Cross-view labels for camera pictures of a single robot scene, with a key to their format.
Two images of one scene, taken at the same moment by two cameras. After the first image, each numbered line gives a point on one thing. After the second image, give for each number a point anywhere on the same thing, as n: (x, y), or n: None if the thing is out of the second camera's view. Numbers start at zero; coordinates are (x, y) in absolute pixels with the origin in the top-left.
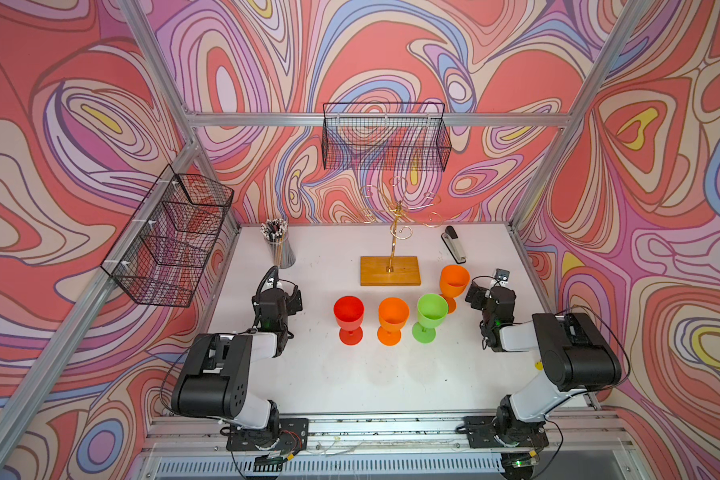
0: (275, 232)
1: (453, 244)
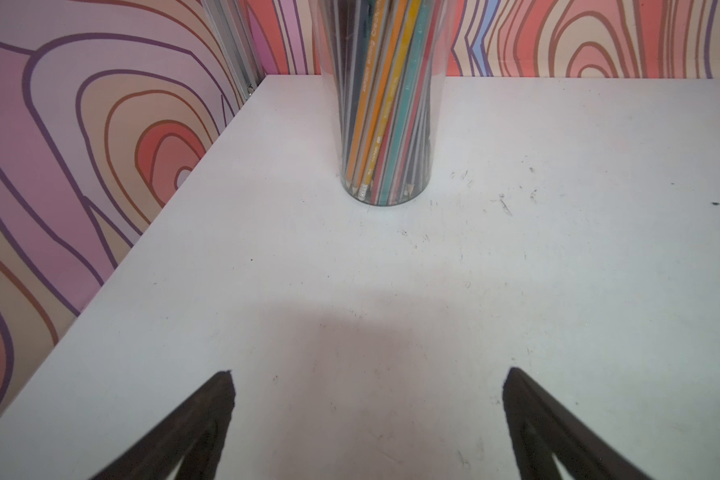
0: (386, 64)
1: None
